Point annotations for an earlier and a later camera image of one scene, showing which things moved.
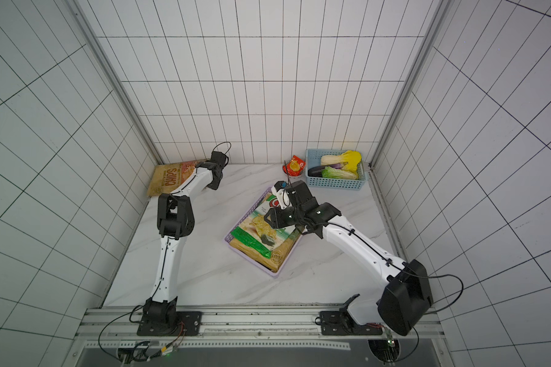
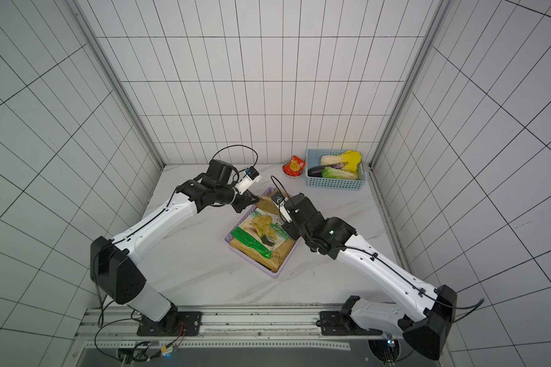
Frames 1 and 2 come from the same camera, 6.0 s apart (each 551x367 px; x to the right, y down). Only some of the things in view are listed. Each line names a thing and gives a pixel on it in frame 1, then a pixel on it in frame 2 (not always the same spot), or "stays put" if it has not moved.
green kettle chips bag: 254,238 stays put
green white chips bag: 266,245 stays put
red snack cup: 295,167 stays put
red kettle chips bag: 167,177 → 267,204
